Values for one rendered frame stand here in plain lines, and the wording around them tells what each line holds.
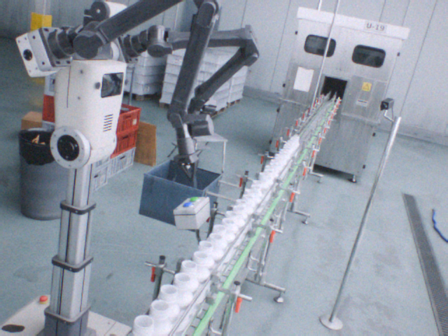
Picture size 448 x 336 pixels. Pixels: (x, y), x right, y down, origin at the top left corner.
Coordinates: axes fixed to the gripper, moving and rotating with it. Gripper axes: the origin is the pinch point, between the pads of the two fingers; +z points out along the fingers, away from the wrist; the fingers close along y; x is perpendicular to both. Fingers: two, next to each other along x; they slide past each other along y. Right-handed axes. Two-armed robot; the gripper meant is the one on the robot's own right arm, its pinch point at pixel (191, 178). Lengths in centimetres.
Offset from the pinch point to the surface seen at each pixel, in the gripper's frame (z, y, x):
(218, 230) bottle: 8.6, -27.4, -17.6
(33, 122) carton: -10, 269, 295
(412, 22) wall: -86, 1024, -173
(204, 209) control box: 10.5, -2.4, -3.9
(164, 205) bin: 25, 50, 38
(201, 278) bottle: 14, -46, -18
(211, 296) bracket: 20.9, -41.6, -18.2
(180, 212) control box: 8.6, -10.0, 1.5
